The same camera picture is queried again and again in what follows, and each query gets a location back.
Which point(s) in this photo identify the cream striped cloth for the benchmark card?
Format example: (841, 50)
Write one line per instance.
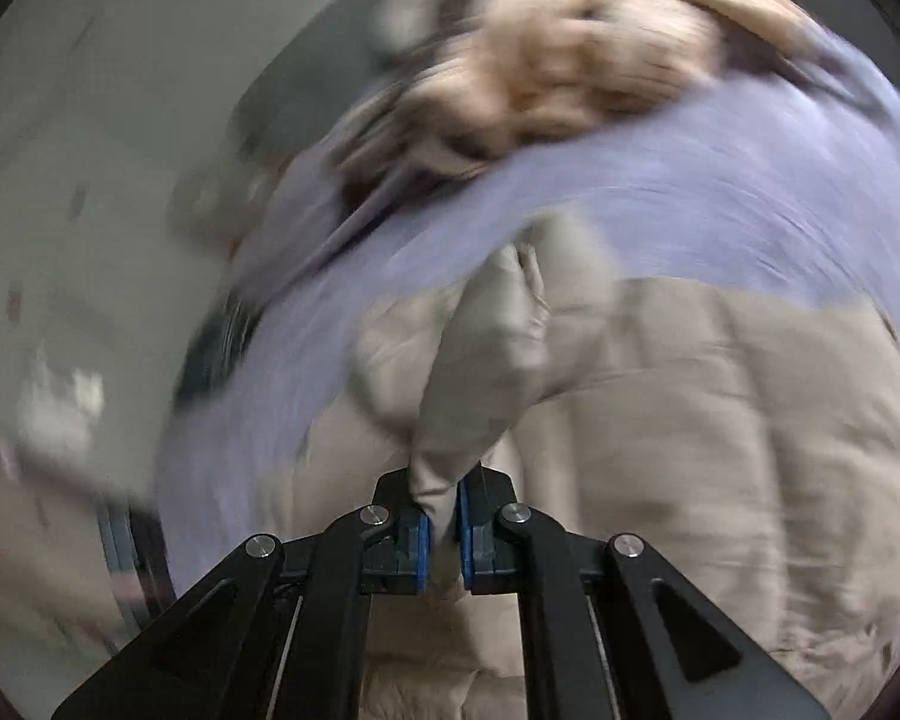
(570, 52)

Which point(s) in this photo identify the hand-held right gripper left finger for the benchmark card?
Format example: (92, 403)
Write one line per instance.
(418, 540)

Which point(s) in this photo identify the dark cloth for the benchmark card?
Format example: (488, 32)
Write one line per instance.
(214, 356)

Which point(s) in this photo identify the beige puffer jacket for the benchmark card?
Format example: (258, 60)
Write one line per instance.
(682, 427)

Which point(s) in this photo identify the lavender bed sheet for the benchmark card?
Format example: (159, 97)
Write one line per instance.
(682, 202)

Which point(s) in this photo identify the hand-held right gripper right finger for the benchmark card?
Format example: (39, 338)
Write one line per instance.
(465, 540)

